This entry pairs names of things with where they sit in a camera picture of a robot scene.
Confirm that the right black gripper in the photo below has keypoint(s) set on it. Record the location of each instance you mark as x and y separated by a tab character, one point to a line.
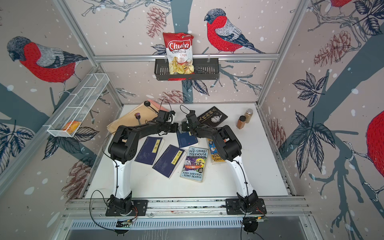
183	127

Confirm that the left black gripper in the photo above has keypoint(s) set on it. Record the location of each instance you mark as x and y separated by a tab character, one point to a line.
175	125

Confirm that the blue book yellow label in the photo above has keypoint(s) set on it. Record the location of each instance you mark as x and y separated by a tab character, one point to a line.
185	139

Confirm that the black book with face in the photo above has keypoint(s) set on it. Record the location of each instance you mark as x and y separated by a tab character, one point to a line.
212	117

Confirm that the dark blue book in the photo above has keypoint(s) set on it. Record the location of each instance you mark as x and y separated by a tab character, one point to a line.
149	150
168	161

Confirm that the yellow orange treehouse book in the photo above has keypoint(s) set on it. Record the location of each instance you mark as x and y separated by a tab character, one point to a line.
214	153

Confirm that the colourful treehouse book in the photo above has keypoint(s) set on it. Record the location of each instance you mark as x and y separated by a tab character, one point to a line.
194	165

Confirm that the grey striped cloth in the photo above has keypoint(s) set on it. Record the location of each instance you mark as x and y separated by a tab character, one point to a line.
180	130

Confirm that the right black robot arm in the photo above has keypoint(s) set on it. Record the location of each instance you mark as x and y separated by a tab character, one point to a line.
229	149

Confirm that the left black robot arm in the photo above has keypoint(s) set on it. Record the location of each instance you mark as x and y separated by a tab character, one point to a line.
123	148

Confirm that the pink tray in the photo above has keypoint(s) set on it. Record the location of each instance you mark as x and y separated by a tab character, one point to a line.
158	107

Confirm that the tan paper sheet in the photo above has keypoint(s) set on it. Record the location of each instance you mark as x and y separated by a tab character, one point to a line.
127	117

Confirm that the black spoon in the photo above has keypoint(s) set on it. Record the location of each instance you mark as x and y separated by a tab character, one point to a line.
148	105

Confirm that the iridescent purple spoon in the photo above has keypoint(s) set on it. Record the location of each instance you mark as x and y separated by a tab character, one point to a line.
138	117

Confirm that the brown spice jar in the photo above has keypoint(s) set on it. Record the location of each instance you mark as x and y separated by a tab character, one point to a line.
241	122

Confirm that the tan spice jar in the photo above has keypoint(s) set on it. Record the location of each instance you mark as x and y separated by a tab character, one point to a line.
248	114

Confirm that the red cassava chips bag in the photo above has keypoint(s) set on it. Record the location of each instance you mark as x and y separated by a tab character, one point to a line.
179	51

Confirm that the orange packet in shelf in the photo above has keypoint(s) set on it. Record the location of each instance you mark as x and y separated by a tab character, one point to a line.
71	127

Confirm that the black wall basket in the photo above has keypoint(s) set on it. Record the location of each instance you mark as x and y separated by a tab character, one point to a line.
205	69

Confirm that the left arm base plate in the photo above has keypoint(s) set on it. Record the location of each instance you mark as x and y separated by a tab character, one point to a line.
138	207

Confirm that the white wire shelf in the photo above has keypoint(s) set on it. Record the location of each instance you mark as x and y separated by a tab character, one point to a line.
80	104

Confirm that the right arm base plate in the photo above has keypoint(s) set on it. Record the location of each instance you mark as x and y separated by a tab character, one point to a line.
235	207

